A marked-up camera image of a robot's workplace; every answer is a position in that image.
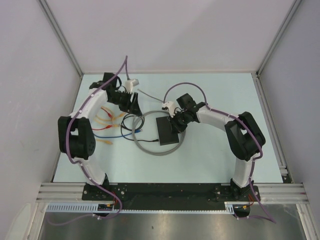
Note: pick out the left aluminium corner post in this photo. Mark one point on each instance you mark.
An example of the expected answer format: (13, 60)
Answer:
(52, 20)

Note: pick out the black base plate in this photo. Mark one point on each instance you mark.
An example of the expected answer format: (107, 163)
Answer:
(180, 196)

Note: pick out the grey slotted cable duct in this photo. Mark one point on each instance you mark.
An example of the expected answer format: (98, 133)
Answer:
(97, 208)

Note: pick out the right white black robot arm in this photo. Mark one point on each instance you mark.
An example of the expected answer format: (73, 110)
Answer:
(244, 136)

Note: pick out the right aluminium side rail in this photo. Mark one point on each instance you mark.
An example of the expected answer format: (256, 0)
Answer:
(281, 159)

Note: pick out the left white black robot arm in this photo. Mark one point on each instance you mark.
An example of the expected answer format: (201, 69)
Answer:
(75, 133)

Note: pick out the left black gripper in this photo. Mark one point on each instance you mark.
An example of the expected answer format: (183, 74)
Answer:
(132, 107)

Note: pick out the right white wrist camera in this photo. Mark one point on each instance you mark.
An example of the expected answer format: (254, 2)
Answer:
(170, 107)

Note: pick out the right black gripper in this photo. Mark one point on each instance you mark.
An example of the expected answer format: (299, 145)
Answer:
(175, 128)

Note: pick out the aluminium front rail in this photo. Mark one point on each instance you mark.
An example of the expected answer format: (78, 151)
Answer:
(270, 193)

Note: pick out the right aluminium corner post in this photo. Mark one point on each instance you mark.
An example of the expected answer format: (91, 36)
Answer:
(279, 34)

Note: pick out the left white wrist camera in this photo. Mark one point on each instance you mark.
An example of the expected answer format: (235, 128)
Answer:
(130, 84)

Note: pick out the black network switch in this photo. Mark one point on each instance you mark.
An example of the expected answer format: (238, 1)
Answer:
(166, 135)

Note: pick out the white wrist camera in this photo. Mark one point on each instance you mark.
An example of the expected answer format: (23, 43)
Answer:
(170, 107)
(130, 84)

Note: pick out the aluminium corner post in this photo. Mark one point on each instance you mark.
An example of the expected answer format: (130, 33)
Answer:
(279, 34)
(52, 20)

